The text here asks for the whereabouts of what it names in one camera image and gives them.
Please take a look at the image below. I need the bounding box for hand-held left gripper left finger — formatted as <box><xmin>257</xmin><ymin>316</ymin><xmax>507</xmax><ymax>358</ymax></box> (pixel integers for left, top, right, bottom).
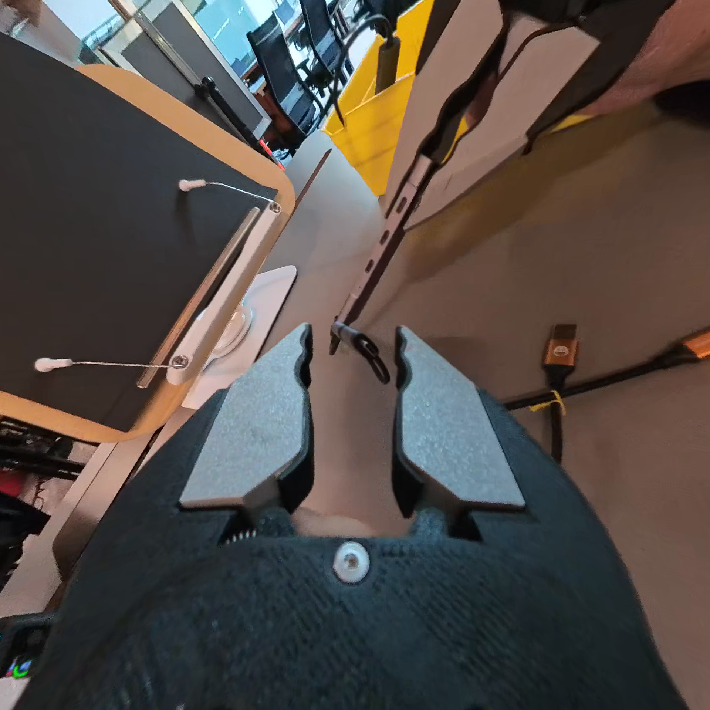
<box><xmin>179</xmin><ymin>323</ymin><xmax>316</xmax><ymax>522</ymax></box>

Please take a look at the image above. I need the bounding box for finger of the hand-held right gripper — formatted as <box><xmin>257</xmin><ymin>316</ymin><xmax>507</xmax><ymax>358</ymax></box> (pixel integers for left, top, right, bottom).
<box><xmin>382</xmin><ymin>0</ymin><xmax>507</xmax><ymax>214</ymax></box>
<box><xmin>404</xmin><ymin>16</ymin><xmax>602</xmax><ymax>229</ymax></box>

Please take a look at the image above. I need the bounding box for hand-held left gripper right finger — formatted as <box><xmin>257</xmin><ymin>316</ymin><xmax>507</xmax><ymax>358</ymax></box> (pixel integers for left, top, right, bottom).
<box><xmin>392</xmin><ymin>326</ymin><xmax>527</xmax><ymax>519</ymax></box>

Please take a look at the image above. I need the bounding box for slim grey usb hub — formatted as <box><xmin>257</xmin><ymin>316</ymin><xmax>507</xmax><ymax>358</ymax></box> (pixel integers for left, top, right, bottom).
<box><xmin>329</xmin><ymin>155</ymin><xmax>439</xmax><ymax>385</ymax></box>

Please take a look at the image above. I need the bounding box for person's right hand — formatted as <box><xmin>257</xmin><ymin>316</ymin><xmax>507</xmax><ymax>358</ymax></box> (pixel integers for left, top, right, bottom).
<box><xmin>588</xmin><ymin>19</ymin><xmax>710</xmax><ymax>117</ymax></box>

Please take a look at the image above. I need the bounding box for dark olive device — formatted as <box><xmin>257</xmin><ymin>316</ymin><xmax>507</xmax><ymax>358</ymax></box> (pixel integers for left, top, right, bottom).
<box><xmin>375</xmin><ymin>33</ymin><xmax>401</xmax><ymax>96</ymax></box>

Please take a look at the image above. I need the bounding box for yellow plastic bin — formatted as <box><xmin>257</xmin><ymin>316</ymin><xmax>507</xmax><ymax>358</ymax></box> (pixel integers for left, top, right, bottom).
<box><xmin>321</xmin><ymin>0</ymin><xmax>472</xmax><ymax>197</ymax></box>

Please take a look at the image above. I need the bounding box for yellow twist tie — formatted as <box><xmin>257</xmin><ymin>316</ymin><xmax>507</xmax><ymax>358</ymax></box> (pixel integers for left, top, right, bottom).
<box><xmin>530</xmin><ymin>390</ymin><xmax>568</xmax><ymax>417</ymax></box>

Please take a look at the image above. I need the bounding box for white tablet stand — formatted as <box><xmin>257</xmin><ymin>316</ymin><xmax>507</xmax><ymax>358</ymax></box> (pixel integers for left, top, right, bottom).
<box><xmin>136</xmin><ymin>202</ymin><xmax>298</xmax><ymax>410</ymax></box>

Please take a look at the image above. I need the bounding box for black office chair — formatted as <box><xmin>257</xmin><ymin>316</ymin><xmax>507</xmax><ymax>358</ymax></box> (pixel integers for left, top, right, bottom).
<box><xmin>246</xmin><ymin>12</ymin><xmax>320</xmax><ymax>146</ymax></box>
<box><xmin>300</xmin><ymin>0</ymin><xmax>356</xmax><ymax>84</ymax></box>

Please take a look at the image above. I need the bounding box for black desk clamp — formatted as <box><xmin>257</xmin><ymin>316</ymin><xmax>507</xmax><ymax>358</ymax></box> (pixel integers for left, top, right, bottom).
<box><xmin>195</xmin><ymin>77</ymin><xmax>266</xmax><ymax>149</ymax></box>

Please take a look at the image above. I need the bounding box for grey partition panel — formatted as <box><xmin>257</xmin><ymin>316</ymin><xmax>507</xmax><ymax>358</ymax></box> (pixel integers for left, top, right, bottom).
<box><xmin>100</xmin><ymin>0</ymin><xmax>274</xmax><ymax>134</ymax></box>

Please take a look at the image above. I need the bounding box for black board with wooden rim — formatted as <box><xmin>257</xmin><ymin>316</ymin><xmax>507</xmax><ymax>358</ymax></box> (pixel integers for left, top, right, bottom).
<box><xmin>0</xmin><ymin>33</ymin><xmax>297</xmax><ymax>444</ymax></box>

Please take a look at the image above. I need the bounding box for thin black cable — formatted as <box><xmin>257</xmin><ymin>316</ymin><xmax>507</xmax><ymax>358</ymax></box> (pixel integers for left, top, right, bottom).
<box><xmin>326</xmin><ymin>14</ymin><xmax>395</xmax><ymax>127</ymax></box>

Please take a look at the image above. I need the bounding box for white-tipped elastic cord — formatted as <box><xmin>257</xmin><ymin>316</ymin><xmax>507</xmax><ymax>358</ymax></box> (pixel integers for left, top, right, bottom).
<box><xmin>179</xmin><ymin>177</ymin><xmax>278</xmax><ymax>213</ymax></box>
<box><xmin>34</xmin><ymin>356</ymin><xmax>190</xmax><ymax>372</ymax></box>

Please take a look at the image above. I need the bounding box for black metal frame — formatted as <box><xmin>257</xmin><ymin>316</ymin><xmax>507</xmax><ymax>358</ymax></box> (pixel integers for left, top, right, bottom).
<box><xmin>0</xmin><ymin>416</ymin><xmax>87</xmax><ymax>483</ymax></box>

